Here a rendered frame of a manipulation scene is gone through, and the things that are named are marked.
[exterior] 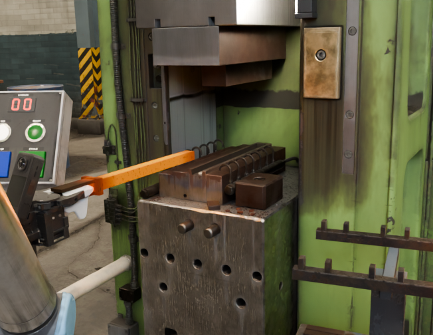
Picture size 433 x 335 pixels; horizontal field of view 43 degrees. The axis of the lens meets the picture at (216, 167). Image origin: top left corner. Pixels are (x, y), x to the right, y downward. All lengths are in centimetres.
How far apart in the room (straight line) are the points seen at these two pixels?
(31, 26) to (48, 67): 67
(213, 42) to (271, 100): 52
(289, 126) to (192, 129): 32
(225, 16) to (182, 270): 66
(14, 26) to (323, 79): 832
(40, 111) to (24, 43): 773
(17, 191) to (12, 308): 26
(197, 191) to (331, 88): 43
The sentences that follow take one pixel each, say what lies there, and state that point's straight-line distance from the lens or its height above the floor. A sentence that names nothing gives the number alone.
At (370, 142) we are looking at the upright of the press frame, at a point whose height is 108.
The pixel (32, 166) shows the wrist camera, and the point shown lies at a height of 113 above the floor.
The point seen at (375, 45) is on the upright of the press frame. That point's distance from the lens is 138.
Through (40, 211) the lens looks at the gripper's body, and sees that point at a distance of 102.
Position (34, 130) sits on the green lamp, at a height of 109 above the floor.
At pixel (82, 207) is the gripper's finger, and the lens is 108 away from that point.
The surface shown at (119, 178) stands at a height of 106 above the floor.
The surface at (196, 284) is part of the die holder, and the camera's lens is 149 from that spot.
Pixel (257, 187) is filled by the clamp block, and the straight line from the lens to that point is 137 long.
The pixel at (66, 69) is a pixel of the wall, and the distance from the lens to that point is 894.
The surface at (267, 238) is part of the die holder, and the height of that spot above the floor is 86.
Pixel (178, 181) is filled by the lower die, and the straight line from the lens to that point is 149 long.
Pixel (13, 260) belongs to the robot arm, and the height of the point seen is 108.
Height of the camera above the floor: 133
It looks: 13 degrees down
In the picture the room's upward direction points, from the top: 1 degrees counter-clockwise
